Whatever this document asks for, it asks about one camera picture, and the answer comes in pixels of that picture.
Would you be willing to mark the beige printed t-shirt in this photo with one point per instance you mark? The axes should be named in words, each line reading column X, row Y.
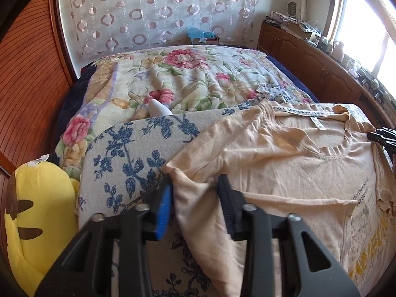
column 285, row 159

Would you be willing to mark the blue floral white mattress pad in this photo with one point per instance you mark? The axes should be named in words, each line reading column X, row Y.
column 125, row 164

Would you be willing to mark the cardboard box on sideboard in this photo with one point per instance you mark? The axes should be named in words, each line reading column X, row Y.
column 298, row 31

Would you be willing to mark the window with wooden frame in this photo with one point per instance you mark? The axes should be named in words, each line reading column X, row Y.
column 366, row 40

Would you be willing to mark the white bottle on sideboard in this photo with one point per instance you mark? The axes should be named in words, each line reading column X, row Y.
column 338, row 51

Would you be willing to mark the circle patterned sheer curtain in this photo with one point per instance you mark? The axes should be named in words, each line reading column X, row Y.
column 96, row 28

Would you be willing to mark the colourful floral quilt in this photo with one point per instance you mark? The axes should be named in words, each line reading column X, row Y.
column 173, row 83

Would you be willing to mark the long wooden sideboard cabinet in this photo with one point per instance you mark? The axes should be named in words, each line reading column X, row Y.
column 324, row 77

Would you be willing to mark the yellow plush toy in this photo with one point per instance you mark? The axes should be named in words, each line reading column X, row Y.
column 40, row 219

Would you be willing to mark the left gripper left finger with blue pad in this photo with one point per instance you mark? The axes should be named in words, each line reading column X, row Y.
column 161, row 205

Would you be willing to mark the blue plastic bag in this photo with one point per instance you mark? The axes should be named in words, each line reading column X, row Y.
column 197, row 36

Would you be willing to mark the wooden louvred wardrobe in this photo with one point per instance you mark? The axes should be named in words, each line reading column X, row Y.
column 36, row 76

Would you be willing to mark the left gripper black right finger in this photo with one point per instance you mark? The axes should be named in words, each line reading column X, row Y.
column 232, row 202

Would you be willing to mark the white sock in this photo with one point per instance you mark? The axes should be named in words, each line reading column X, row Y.
column 157, row 109

